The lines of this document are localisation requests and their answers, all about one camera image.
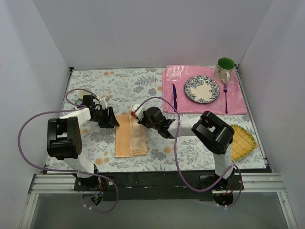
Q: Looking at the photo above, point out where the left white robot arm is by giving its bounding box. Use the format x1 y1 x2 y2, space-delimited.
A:
47 95 120 191

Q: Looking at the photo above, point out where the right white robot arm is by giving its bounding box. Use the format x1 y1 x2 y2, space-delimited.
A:
132 105 234 192

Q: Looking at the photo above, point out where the pink floral placemat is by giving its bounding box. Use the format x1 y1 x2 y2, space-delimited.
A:
163 65 247 115

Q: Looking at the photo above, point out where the grey mug white inside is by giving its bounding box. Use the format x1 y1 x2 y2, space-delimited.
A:
75 87 91 105

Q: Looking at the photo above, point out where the floral mug green inside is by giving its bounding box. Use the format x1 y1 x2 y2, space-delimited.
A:
213 57 235 83

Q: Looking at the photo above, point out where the purple knife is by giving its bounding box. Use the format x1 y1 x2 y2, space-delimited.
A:
172 84 177 110

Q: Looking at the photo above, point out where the yellow bamboo mat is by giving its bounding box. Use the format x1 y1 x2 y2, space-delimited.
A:
231 124 256 162

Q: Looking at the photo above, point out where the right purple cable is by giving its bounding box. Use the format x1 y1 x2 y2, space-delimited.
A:
132 97 244 208

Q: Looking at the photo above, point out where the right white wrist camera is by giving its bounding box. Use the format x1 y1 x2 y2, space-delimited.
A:
131 104 144 120

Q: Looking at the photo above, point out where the blue floral plate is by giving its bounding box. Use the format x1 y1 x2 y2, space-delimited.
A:
184 75 220 104

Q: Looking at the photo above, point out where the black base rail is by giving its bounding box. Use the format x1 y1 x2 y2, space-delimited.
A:
74 170 241 201

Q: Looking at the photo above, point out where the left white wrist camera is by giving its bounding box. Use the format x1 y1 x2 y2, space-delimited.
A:
99 96 109 110

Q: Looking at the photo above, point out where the orange satin napkin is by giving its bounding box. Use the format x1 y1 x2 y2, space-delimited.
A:
115 115 147 157

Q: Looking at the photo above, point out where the aluminium frame rail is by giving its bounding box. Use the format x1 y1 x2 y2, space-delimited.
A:
29 173 286 194

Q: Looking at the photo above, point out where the purple fork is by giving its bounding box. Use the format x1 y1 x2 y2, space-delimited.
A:
224 83 228 114

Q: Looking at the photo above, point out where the purple cable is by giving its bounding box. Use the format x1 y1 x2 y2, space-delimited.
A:
17 88 120 213
132 97 244 208

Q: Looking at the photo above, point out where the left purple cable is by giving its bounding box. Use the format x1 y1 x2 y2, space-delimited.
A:
17 88 120 213

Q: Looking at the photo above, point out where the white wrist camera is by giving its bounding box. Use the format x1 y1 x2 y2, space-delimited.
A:
99 96 109 110
131 104 144 120

